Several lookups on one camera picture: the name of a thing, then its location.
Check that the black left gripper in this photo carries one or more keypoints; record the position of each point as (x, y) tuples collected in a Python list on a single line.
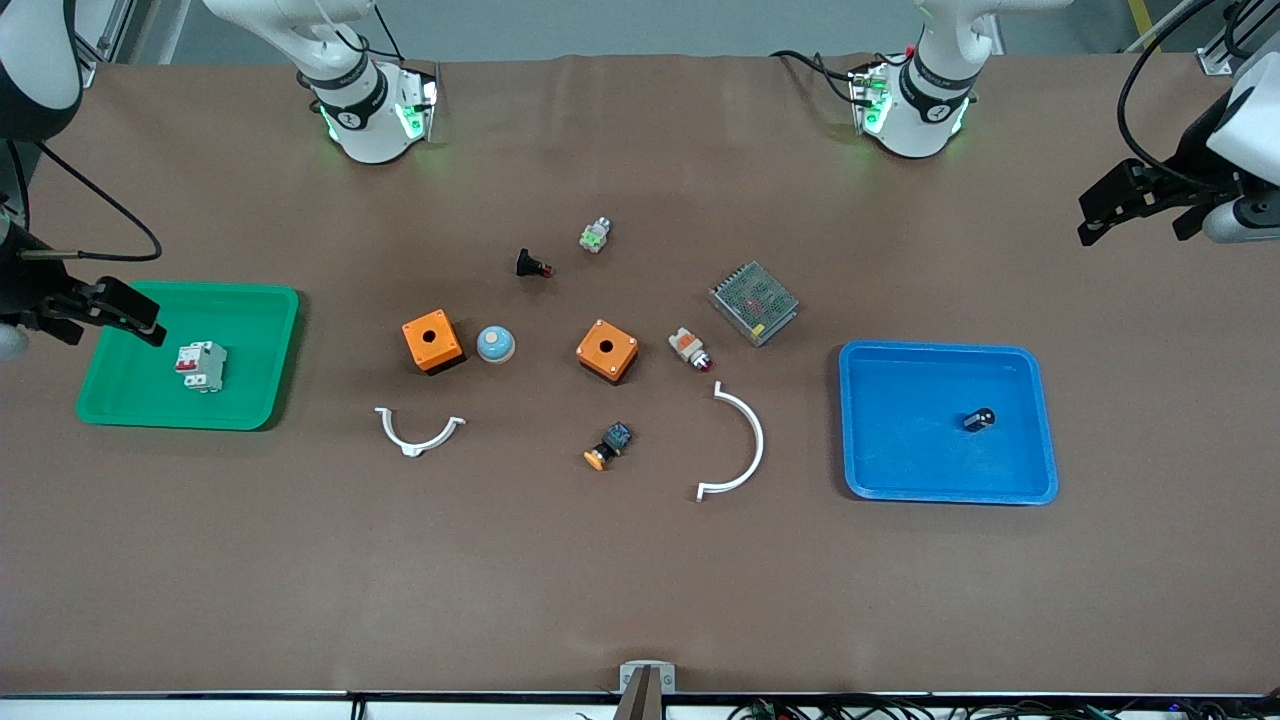
[(1192, 157)]

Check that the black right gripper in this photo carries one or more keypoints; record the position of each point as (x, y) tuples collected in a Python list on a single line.
[(22, 283)]

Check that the white circuit breaker red switches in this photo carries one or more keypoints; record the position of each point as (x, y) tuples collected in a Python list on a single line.
[(205, 368)]

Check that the black cylindrical capacitor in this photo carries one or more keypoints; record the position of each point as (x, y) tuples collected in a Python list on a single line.
[(979, 421)]

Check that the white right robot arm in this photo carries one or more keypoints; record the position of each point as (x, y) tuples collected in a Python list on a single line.
[(365, 130)]

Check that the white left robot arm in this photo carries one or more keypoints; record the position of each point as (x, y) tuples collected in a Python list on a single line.
[(925, 125)]

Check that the green plastic tray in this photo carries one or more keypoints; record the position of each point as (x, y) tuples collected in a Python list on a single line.
[(150, 400)]

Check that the light grey tube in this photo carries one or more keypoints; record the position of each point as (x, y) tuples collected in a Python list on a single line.
[(1160, 25)]

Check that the blue plastic tray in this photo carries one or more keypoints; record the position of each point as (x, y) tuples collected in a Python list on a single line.
[(920, 440)]

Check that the orange button box black base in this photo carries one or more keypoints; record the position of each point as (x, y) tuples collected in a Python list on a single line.
[(443, 347)]

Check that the blue dome push button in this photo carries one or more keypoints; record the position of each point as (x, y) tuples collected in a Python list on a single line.
[(495, 343)]

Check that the metal mesh power supply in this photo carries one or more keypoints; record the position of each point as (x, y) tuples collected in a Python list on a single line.
[(755, 303)]

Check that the black red indicator light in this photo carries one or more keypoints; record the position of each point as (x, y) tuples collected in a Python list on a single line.
[(525, 263)]

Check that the red indicator orange white body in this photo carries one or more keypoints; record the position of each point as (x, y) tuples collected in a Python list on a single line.
[(685, 344)]

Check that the orange button box with screws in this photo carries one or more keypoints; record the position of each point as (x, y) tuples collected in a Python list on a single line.
[(617, 359)]

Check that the orange mushroom button black body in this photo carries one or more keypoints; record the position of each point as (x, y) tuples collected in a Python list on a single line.
[(612, 440)]

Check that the aluminium frame profile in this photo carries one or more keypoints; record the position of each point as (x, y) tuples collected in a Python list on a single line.
[(1215, 62), (88, 72)]

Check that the small white curved bracket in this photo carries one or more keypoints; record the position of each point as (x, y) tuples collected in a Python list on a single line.
[(410, 450)]

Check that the large white curved bracket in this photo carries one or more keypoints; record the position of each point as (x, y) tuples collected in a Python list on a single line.
[(759, 445)]

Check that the green silver push switch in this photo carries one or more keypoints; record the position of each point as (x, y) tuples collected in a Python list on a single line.
[(594, 238)]

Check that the grey metal mounting bracket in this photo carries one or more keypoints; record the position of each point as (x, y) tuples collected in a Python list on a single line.
[(628, 678)]

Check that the brown camera post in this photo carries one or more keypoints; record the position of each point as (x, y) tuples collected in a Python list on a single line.
[(645, 702)]

